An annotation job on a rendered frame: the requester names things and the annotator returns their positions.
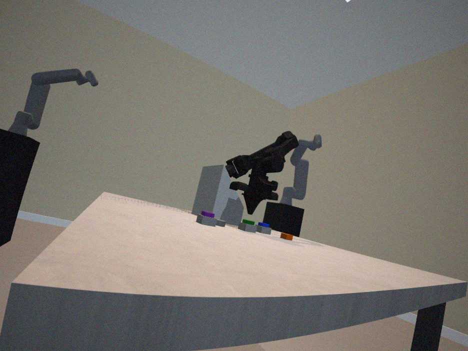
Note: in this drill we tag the green button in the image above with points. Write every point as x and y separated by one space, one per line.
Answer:
247 226

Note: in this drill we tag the orange block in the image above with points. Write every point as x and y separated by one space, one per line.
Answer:
286 236

